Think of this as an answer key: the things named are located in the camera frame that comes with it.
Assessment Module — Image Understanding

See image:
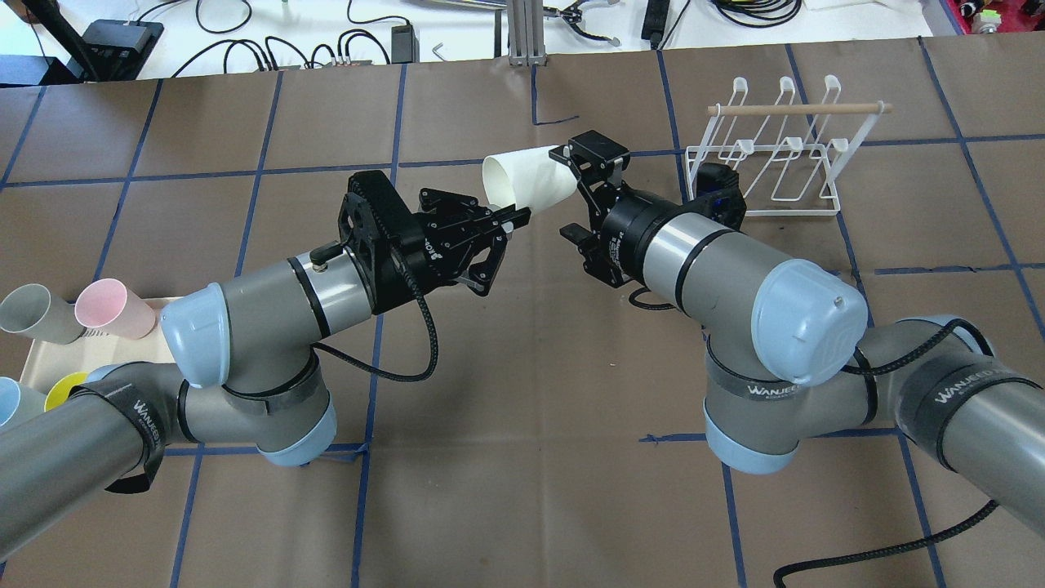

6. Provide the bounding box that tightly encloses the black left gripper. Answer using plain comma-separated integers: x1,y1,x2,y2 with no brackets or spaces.
336,171,532,315

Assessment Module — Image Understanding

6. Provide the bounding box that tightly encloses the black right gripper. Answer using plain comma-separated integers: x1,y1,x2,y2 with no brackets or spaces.
558,131,678,287

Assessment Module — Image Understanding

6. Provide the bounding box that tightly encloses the white plastic cup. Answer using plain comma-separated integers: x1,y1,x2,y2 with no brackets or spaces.
482,145,577,215

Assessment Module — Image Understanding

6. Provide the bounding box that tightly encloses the light blue plastic cup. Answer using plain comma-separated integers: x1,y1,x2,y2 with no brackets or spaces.
1,376,47,429

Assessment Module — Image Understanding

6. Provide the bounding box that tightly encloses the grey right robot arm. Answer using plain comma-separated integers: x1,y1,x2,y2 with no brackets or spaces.
549,131,1044,533

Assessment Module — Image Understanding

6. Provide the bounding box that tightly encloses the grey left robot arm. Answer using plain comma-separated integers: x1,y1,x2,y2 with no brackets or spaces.
2,171,532,557

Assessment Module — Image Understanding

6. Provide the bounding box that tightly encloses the pink plastic cup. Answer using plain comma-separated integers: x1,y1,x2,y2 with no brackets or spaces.
73,278,158,340

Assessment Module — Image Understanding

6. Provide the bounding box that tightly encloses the yellow plastic cup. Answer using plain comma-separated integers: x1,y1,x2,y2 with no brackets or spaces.
44,372,89,411

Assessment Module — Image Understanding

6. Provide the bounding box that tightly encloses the grey plastic cup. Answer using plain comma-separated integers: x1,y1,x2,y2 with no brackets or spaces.
1,283,86,344

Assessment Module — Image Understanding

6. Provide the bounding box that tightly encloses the black power adapter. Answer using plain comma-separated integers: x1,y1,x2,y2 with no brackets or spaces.
389,24,420,64

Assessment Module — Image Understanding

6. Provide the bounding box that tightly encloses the cream cartoon tray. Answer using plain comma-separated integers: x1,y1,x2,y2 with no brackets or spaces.
18,325,173,392

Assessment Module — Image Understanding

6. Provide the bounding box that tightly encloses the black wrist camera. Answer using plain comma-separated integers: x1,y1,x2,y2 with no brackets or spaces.
692,163,747,230

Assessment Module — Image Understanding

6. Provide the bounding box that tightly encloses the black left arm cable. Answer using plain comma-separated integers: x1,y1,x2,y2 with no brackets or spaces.
310,278,440,383

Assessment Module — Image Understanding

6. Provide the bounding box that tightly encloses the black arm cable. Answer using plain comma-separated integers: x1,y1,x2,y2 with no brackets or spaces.
772,317,1001,588
310,278,440,383

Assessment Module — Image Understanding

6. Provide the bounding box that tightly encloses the white wire cup rack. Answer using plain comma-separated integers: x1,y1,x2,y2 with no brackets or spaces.
684,74,893,217

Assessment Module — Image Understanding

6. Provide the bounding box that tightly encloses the aluminium frame post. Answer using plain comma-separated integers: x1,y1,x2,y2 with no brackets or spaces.
506,0,545,66

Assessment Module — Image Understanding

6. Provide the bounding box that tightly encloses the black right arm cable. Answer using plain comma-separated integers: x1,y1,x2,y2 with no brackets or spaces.
772,317,1001,588

